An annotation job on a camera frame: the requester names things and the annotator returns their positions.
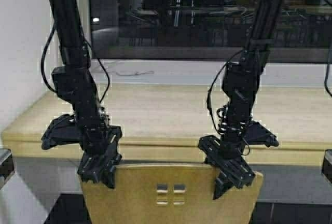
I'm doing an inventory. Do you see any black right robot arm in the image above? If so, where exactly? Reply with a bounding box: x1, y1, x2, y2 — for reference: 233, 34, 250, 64
198, 0, 283, 200

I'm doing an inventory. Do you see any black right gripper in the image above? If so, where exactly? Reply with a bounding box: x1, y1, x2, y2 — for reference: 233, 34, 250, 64
198, 130, 255, 200

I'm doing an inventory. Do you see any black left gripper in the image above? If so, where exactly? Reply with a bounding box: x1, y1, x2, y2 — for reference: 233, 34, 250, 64
77, 125, 122, 189

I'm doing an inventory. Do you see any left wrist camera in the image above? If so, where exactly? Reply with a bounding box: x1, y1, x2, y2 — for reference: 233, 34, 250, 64
41, 114, 84, 150

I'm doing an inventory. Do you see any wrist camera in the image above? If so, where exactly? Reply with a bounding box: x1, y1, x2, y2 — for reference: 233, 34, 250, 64
242, 121, 279, 147
41, 114, 84, 150

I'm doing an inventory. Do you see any long wooden counter table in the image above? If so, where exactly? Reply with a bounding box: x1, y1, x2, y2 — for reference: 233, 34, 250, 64
1, 83, 331, 166

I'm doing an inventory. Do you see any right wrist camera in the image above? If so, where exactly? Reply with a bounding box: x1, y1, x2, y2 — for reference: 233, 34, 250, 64
242, 121, 279, 147

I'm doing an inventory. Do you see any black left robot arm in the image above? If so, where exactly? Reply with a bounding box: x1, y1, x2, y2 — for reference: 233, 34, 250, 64
41, 0, 122, 189

